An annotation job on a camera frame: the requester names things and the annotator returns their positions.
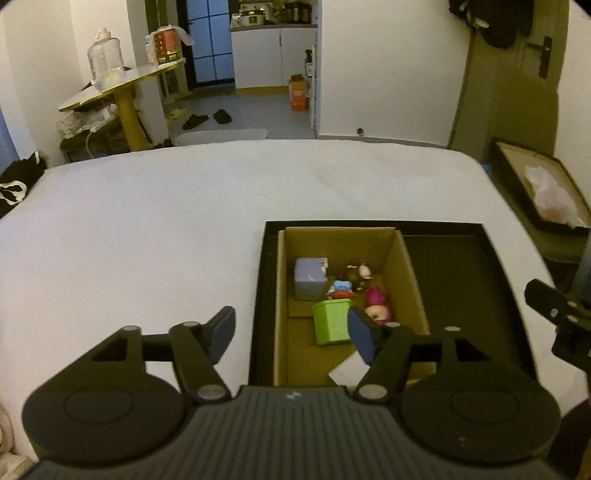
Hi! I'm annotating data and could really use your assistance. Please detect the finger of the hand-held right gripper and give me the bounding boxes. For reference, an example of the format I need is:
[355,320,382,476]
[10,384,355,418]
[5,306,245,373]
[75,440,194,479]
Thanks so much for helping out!
[525,278,581,332]

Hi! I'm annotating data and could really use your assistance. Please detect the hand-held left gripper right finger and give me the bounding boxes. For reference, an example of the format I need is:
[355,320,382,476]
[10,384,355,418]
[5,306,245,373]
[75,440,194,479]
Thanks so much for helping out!
[347,307,486,401]

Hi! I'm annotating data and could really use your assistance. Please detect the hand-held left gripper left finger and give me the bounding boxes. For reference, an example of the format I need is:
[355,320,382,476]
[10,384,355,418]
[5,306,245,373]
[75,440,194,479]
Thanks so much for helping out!
[92,305,237,401]

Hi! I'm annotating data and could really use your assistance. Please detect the brown toy figure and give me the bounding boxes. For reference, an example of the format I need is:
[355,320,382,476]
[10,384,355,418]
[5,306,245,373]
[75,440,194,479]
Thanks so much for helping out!
[344,261,374,285]

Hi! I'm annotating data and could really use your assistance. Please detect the brown cardboard box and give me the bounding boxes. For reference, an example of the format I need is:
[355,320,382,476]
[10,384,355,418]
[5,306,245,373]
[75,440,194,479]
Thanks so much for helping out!
[273,226,437,386]

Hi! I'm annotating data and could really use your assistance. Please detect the green toy bin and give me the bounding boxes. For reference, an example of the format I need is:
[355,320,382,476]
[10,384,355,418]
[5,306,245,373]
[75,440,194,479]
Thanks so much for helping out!
[311,298,355,346]

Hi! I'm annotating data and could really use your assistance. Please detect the white paper slip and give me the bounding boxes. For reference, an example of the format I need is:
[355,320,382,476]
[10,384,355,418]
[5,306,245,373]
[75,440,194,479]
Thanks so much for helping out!
[329,353,371,387]

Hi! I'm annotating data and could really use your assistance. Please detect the pink toy figure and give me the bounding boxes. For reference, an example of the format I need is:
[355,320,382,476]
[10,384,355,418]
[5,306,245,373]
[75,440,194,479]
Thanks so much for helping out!
[365,286,394,325]

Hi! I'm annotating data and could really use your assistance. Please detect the blue toy figure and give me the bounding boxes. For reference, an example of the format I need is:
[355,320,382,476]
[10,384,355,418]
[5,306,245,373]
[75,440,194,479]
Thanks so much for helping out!
[329,279,356,301]

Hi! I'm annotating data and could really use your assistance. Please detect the purple toy cube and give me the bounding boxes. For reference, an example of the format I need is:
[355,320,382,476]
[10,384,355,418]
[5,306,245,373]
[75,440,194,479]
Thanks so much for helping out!
[294,257,330,300]

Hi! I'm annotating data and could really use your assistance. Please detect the black shallow tray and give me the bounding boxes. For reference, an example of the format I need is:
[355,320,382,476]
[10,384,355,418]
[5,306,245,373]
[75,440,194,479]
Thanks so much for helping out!
[248,220,539,386]

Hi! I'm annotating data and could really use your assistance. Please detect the white crumpled plastic bag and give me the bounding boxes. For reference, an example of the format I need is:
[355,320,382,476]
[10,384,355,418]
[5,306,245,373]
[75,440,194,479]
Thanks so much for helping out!
[524,165,586,228]

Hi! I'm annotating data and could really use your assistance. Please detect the black open box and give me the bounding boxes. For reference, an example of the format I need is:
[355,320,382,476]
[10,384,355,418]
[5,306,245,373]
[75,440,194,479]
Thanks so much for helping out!
[489,137,591,237]

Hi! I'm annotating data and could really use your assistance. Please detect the white floor mat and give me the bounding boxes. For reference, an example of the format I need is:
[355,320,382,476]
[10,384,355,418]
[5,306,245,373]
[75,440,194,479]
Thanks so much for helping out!
[170,128,270,148]

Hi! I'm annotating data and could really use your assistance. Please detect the olive door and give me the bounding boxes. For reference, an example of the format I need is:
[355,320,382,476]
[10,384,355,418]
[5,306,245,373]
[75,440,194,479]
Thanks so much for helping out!
[449,31,563,160]

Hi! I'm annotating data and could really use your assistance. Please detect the pile of clutter under table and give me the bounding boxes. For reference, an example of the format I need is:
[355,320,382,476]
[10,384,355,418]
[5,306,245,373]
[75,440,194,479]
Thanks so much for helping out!
[58,102,126,163]

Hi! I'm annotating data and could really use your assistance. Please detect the yellow round table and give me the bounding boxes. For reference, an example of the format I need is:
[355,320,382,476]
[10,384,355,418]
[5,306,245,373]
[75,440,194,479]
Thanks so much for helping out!
[58,58,186,152]

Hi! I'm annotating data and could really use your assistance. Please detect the orange carton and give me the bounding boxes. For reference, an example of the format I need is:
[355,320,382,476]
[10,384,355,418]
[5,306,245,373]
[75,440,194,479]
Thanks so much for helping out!
[288,74,309,112]

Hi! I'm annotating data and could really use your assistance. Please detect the black and white bag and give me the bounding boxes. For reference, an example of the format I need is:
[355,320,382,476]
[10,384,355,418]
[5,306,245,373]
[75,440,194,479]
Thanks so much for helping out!
[0,150,49,220]

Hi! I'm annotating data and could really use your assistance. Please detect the white kitchen cabinet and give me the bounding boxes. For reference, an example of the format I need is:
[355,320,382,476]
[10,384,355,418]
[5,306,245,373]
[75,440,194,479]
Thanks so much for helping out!
[229,25,319,88]

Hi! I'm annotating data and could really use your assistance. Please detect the black hanging clothes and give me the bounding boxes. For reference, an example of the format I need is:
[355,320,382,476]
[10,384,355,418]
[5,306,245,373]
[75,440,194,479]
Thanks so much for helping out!
[448,0,533,49]

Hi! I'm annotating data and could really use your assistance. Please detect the blue glass door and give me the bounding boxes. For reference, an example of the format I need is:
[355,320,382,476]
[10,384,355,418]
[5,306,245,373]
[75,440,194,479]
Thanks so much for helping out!
[186,0,235,85]

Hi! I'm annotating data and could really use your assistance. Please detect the orange canister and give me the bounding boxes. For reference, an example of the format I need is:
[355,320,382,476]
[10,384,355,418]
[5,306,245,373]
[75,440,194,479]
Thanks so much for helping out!
[147,25,195,64]

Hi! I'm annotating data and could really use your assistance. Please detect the clear water bottle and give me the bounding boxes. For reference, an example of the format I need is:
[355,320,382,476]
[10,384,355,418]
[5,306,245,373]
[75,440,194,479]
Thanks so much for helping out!
[88,28,123,86]

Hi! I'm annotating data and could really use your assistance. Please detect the rice cooker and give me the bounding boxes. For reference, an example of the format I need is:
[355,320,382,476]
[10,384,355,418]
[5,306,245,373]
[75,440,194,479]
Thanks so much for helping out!
[237,4,267,27]

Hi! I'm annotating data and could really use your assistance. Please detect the black door handle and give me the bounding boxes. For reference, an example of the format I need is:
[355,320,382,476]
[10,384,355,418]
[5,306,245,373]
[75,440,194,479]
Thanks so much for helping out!
[526,36,554,79]

